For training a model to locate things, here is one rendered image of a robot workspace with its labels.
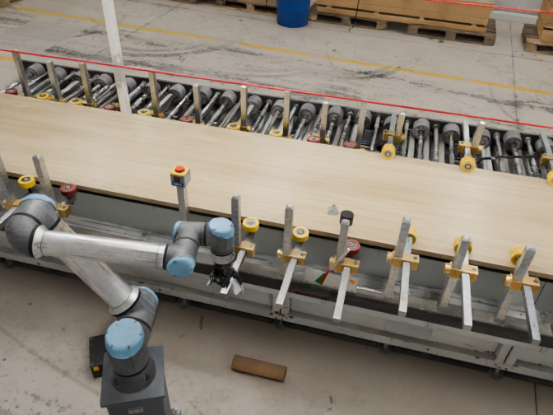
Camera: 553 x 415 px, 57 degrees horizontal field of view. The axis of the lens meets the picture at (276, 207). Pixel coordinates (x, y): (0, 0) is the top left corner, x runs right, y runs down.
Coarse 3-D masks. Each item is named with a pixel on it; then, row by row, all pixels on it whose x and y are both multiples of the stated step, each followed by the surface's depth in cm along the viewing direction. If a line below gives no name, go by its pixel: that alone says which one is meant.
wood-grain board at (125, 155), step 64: (0, 128) 312; (64, 128) 314; (128, 128) 317; (192, 128) 319; (128, 192) 265; (192, 192) 267; (256, 192) 269; (320, 192) 271; (384, 192) 273; (448, 192) 274; (512, 192) 276; (448, 256) 236
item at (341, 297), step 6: (348, 258) 237; (348, 270) 231; (342, 276) 228; (348, 276) 228; (342, 282) 225; (342, 288) 222; (342, 294) 219; (342, 300) 217; (336, 306) 214; (342, 306) 214; (336, 312) 211; (336, 318) 209
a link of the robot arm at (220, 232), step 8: (208, 224) 185; (216, 224) 185; (224, 224) 185; (232, 224) 186; (208, 232) 184; (216, 232) 182; (224, 232) 182; (232, 232) 185; (208, 240) 184; (216, 240) 184; (224, 240) 184; (232, 240) 187; (216, 248) 187; (224, 248) 186; (232, 248) 190; (224, 256) 189
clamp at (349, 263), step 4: (336, 256) 237; (332, 260) 235; (344, 260) 235; (348, 260) 235; (352, 260) 235; (340, 264) 233; (344, 264) 232; (348, 264) 232; (352, 264) 233; (336, 268) 235; (340, 268) 235; (352, 268) 233; (356, 268) 232; (352, 272) 234; (356, 272) 233
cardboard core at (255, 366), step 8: (240, 360) 283; (248, 360) 283; (256, 360) 284; (232, 368) 284; (240, 368) 282; (248, 368) 281; (256, 368) 280; (264, 368) 280; (272, 368) 279; (280, 368) 279; (264, 376) 281; (272, 376) 279; (280, 376) 278
